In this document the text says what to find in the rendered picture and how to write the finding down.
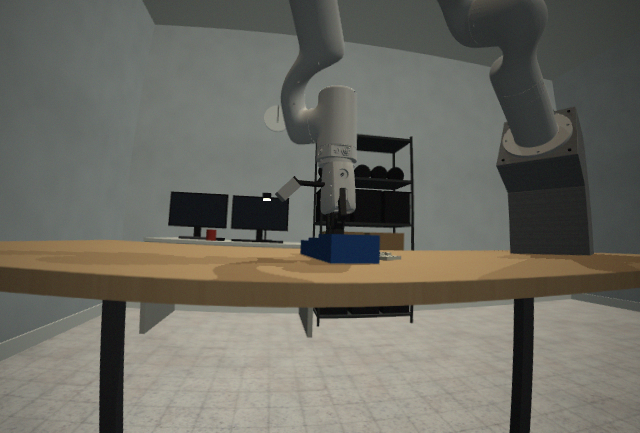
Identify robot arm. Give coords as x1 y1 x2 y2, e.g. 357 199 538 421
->
281 0 573 164

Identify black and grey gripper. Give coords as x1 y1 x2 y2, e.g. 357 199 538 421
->
318 160 356 234

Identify blue rack of three bins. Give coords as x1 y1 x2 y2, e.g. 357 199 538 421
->
300 234 380 264

